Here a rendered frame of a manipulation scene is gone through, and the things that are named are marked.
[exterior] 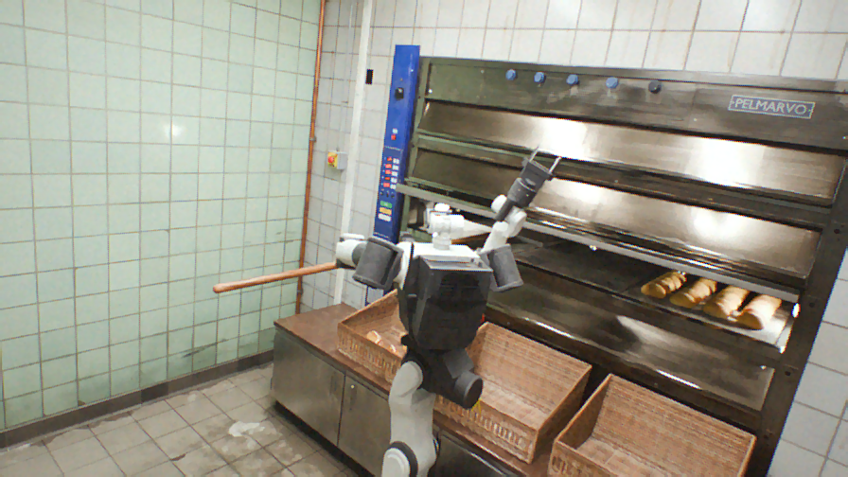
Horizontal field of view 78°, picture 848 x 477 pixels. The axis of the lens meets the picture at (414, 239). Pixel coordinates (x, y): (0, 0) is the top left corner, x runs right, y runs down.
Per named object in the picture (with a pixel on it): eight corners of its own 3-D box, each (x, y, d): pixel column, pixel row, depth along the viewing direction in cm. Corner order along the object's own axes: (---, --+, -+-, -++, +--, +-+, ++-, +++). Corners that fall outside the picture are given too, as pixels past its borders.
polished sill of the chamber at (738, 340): (413, 233, 299) (414, 226, 298) (782, 357, 189) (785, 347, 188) (405, 234, 295) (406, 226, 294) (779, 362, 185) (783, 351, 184)
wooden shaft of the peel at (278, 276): (216, 295, 168) (216, 287, 167) (211, 292, 170) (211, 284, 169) (494, 237, 298) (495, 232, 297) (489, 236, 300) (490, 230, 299)
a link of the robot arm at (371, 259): (367, 280, 174) (385, 286, 162) (344, 271, 170) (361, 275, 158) (379, 248, 176) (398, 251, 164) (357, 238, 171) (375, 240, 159)
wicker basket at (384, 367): (397, 327, 305) (403, 283, 298) (475, 368, 270) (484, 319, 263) (332, 349, 269) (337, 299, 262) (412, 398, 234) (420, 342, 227)
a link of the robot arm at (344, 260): (325, 266, 190) (348, 273, 171) (330, 231, 190) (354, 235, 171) (354, 269, 196) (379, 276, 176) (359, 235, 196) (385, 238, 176)
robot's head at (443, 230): (461, 244, 170) (465, 218, 168) (432, 242, 167) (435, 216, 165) (454, 238, 176) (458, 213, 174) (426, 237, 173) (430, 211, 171)
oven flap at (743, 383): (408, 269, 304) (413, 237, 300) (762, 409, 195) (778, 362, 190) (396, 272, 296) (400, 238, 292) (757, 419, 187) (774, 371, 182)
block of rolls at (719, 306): (675, 273, 275) (677, 262, 273) (782, 303, 245) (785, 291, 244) (637, 293, 229) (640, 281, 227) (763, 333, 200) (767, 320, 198)
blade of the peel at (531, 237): (542, 247, 289) (543, 242, 288) (462, 223, 322) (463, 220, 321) (569, 240, 316) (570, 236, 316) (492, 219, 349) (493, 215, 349)
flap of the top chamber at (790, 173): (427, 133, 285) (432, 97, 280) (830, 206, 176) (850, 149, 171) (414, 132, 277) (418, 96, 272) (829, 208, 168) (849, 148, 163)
